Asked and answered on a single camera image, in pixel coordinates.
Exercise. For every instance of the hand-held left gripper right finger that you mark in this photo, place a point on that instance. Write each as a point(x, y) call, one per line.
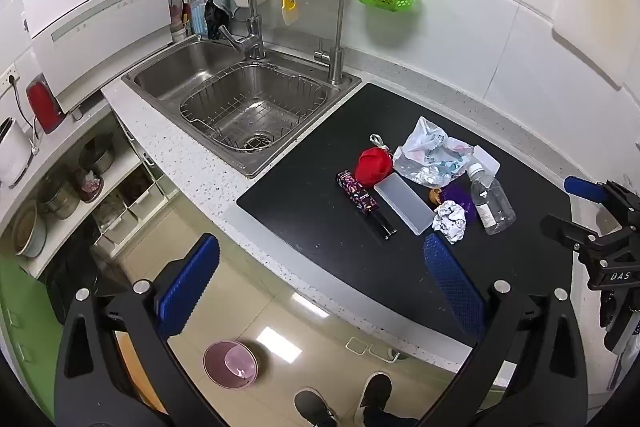
point(455, 287)

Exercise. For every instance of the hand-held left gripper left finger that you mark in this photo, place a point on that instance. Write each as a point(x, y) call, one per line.
point(187, 287)

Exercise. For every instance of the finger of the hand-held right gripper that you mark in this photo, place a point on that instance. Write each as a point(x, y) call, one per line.
point(565, 231)
point(585, 188)

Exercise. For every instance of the paper ball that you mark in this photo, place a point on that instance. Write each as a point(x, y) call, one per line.
point(450, 223)

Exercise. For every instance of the translucent plastic box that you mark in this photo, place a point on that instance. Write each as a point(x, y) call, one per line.
point(404, 203)

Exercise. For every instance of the clear plastic bottle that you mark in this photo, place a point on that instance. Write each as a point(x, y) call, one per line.
point(492, 204)

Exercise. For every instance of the purple wrapper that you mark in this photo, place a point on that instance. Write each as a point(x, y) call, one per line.
point(462, 197)

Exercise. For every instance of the small brown nut shell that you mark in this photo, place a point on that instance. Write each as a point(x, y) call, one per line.
point(436, 197)

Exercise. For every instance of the white storage bin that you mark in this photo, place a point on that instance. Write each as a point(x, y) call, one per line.
point(117, 224)
point(145, 194)

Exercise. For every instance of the orange floor mat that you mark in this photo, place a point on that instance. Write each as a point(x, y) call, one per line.
point(137, 372)

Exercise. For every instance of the small white box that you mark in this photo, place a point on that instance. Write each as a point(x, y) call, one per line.
point(487, 159)

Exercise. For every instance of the black garbage bag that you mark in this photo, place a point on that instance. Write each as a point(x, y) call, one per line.
point(75, 267)

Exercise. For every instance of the black patterned folding umbrella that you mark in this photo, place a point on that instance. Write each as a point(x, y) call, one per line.
point(362, 202)

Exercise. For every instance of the person's right shoe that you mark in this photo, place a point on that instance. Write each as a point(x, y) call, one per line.
point(374, 394)

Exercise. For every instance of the person's shoe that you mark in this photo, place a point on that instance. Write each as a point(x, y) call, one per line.
point(374, 394)
point(315, 407)

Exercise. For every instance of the crumpled clear plastic bag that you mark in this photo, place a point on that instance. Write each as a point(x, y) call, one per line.
point(430, 154)

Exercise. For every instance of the red cloth ball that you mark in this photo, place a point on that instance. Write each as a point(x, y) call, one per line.
point(374, 167)

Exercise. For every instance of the black counter mat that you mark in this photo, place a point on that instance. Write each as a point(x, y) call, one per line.
point(320, 217)

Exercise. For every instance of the person's legs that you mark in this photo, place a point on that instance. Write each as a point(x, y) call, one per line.
point(385, 419)

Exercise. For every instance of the steel pot with lid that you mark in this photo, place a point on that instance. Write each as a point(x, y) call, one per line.
point(57, 199)
point(97, 157)

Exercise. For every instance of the pale ceramic pot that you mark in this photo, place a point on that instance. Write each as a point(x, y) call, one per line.
point(29, 232)

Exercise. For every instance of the person's left shoe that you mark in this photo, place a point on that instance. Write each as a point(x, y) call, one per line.
point(315, 407)

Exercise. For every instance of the white shelf unit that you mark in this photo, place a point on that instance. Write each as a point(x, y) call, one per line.
point(65, 142)

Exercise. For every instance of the stainless steel sink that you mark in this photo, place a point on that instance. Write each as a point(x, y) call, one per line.
point(170, 74)

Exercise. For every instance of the white rice cooker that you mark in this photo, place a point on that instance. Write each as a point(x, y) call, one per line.
point(12, 152)

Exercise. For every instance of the red electric kettle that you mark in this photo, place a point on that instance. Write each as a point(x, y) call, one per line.
point(45, 104)

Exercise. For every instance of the slim gooseneck faucet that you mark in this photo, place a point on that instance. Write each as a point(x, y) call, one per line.
point(337, 57)

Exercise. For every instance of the tall chrome faucet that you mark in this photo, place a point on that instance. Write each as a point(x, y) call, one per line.
point(254, 32)

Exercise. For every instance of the blue packet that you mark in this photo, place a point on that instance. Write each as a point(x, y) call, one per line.
point(198, 21)

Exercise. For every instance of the dark hanging cloth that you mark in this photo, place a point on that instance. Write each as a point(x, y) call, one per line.
point(217, 14)

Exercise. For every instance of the white countertop dishwasher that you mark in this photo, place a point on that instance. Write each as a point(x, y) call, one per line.
point(100, 22)

